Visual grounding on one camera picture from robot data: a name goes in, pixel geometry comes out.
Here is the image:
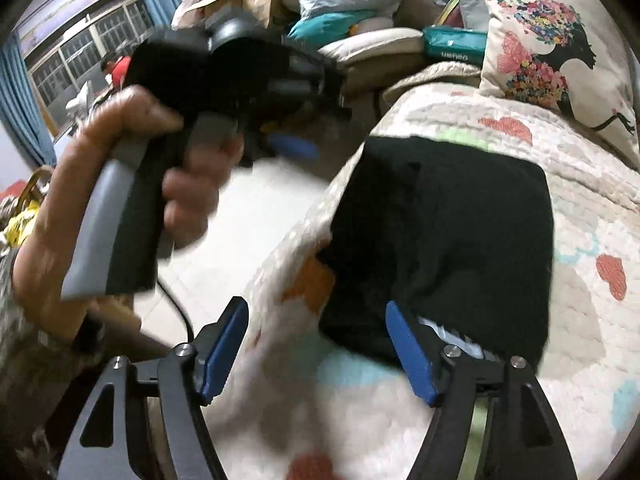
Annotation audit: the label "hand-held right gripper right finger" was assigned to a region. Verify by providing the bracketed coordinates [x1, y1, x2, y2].
[385, 300, 581, 480]

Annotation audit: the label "person's left forearm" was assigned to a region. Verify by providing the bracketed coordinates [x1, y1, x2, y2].
[11, 180, 168, 361]

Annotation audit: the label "black pants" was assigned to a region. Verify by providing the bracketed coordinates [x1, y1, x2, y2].
[317, 136, 555, 376]

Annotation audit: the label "beige folded quilt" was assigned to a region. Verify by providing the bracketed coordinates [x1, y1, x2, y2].
[317, 27, 426, 68]

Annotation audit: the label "black cable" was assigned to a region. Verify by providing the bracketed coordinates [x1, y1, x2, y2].
[156, 277, 196, 348]

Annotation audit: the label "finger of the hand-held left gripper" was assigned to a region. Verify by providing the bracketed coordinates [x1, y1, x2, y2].
[267, 135, 322, 162]

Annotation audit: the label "person's left hand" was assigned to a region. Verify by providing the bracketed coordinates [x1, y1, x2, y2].
[50, 84, 247, 252]

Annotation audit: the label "barred window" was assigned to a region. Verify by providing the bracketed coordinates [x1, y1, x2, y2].
[22, 0, 156, 133]

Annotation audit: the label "yellow cloth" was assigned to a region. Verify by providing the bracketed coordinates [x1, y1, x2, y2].
[0, 205, 41, 248]

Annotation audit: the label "quilted patterned bedspread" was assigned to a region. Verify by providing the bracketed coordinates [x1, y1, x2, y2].
[200, 65, 640, 480]

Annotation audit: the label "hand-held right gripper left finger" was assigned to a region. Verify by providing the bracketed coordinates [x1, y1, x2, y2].
[55, 296, 250, 480]

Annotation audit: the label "teal tissue packet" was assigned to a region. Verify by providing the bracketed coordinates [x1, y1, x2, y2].
[422, 26, 488, 64]

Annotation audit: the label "teal cloth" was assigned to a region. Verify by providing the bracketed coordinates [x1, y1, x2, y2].
[289, 10, 368, 43]

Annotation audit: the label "floral silhouette throw pillow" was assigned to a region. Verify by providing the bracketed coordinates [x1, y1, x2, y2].
[470, 0, 640, 171]

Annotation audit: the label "person's patterned clothing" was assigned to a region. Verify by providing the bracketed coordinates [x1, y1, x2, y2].
[0, 245, 106, 461]

